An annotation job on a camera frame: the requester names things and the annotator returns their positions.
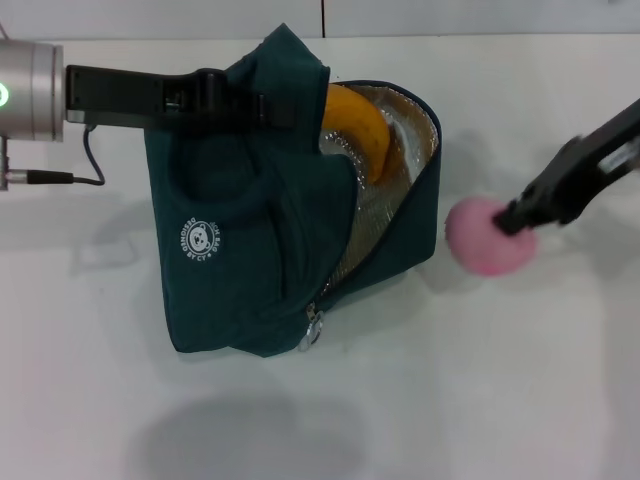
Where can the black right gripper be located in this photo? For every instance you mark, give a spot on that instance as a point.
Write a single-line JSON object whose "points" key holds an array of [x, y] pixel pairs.
{"points": [[580, 175]]}

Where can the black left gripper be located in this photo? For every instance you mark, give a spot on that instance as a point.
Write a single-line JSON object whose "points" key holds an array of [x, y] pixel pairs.
{"points": [[120, 97]]}

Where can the pink peach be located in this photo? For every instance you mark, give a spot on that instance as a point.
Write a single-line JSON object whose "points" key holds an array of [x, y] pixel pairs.
{"points": [[475, 240]]}

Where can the yellow banana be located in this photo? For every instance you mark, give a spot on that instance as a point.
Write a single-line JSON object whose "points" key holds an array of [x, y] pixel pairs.
{"points": [[360, 125]]}

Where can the dark green insulated lunch bag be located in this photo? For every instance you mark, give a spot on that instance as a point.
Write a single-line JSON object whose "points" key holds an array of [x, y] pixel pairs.
{"points": [[225, 210]]}

